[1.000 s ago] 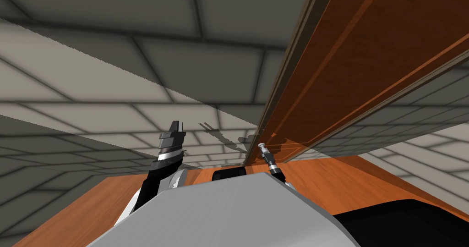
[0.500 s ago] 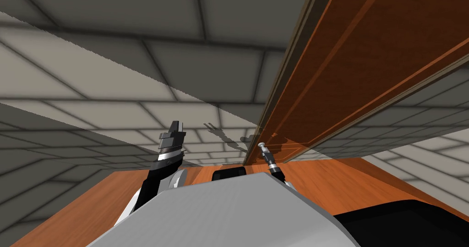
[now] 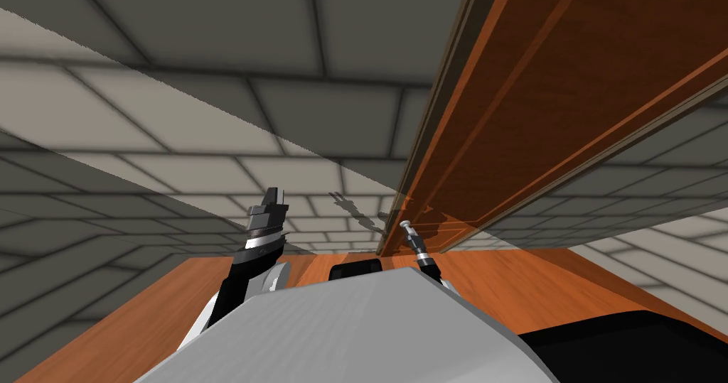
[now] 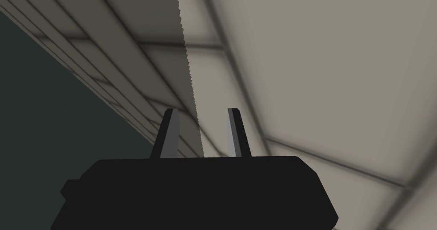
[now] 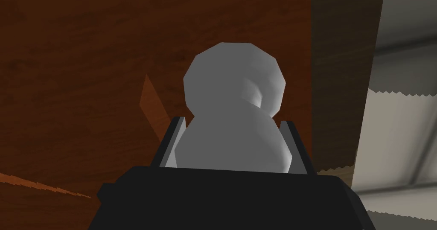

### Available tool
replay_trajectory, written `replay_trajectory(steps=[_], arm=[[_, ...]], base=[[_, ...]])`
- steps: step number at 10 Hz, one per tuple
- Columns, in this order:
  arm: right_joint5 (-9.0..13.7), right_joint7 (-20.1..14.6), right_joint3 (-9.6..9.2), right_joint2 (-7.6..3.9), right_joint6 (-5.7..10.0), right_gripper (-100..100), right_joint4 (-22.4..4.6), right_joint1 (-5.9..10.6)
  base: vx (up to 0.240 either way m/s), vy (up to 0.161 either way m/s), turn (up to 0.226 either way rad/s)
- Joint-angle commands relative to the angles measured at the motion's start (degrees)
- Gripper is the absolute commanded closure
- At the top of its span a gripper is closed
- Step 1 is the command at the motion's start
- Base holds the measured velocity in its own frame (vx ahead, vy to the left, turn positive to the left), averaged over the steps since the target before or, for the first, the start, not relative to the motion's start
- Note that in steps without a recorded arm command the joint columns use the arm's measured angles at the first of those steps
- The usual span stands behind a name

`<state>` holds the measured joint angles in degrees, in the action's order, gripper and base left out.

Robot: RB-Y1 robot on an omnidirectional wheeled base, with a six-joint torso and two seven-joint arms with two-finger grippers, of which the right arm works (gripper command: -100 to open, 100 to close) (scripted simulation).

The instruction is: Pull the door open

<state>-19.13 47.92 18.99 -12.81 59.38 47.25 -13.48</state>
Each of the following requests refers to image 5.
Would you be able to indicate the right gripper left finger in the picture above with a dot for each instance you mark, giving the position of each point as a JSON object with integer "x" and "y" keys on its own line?
{"x": 169, "y": 144}

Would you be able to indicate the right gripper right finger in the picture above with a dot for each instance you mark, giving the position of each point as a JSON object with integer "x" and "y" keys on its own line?
{"x": 297, "y": 148}

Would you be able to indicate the grey round door knob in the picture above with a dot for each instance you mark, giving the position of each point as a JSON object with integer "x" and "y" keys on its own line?
{"x": 232, "y": 114}

